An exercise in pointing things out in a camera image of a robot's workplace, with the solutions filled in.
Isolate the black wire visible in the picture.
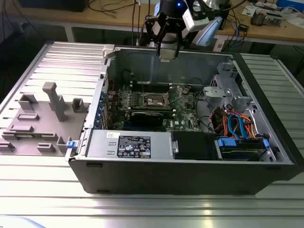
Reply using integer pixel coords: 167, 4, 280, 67
194, 94, 216, 133

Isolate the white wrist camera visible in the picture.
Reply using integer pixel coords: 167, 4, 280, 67
182, 1, 210, 33

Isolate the black plastic drive cover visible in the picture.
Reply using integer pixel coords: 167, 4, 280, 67
171, 130, 220, 161

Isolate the wooden desk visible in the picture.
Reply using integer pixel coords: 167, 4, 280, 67
0, 0, 304, 46

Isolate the white paper sheet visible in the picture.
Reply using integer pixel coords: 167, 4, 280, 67
241, 5, 257, 17
285, 13, 304, 30

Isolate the red wire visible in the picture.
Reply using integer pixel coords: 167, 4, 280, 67
209, 107, 230, 135

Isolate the grey electronic device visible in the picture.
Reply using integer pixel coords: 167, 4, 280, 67
264, 11, 284, 27

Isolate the green motherboard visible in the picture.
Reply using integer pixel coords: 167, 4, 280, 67
106, 84, 205, 133

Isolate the black PC case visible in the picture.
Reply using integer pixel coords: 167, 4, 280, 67
65, 44, 304, 197

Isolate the hard disk in blue carrier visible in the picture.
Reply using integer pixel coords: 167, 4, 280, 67
215, 135, 270, 162

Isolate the silver CPU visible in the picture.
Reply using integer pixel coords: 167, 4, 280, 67
159, 48, 178, 63

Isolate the grey parts rack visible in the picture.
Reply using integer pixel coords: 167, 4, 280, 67
0, 82, 92, 158

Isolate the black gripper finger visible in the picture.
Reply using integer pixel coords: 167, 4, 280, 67
144, 13, 167, 57
166, 22, 185, 59

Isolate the grey power supply unit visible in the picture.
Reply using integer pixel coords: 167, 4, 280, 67
85, 129, 173, 160

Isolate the orange wire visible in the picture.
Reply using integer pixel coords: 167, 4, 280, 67
239, 115, 258, 140

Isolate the white paper tag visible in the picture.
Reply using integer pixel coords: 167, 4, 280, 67
213, 37, 226, 52

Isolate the CPU cooler heat sink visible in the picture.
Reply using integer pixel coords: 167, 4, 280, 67
250, 10, 266, 26

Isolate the black box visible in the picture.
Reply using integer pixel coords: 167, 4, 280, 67
18, 0, 86, 13

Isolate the black NVIDIA graphics card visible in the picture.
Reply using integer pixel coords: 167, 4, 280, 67
111, 108, 175, 129

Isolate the green RAM stick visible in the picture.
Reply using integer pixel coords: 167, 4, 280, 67
13, 134, 43, 139

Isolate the silver metal drive cage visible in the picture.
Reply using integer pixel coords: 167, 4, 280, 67
203, 61, 280, 162

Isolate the blue wire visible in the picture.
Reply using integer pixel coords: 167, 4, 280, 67
227, 113, 248, 141

